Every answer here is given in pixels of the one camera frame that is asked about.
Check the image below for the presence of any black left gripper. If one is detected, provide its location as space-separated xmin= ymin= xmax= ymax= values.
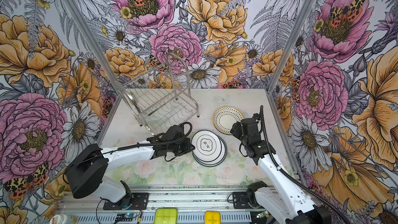
xmin=168 ymin=138 xmax=194 ymax=156

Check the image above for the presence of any white plate yellow rim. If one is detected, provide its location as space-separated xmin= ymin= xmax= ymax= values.
xmin=212 ymin=106 xmax=244 ymax=135

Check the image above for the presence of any white plate teal rim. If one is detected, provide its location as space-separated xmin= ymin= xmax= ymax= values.
xmin=193 ymin=136 xmax=228 ymax=167

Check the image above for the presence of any silver metal dish rack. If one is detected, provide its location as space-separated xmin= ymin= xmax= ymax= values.
xmin=119 ymin=52 xmax=200 ymax=136

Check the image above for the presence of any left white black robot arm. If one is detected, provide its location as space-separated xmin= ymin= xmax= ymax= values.
xmin=64 ymin=122 xmax=195 ymax=210

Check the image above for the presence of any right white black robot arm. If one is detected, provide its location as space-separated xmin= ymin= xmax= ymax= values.
xmin=231 ymin=114 xmax=332 ymax=224

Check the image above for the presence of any green plastic box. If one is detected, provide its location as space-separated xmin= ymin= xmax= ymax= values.
xmin=154 ymin=208 xmax=178 ymax=224

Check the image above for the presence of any yellow plastic box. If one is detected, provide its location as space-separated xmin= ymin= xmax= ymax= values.
xmin=204 ymin=211 xmax=221 ymax=224

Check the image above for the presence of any white round container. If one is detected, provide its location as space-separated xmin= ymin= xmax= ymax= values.
xmin=49 ymin=213 xmax=78 ymax=224

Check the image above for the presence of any black corrugated cable hose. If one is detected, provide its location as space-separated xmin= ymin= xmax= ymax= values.
xmin=258 ymin=105 xmax=352 ymax=224

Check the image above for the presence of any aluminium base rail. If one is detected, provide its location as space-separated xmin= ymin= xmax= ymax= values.
xmin=58 ymin=184 xmax=315 ymax=224

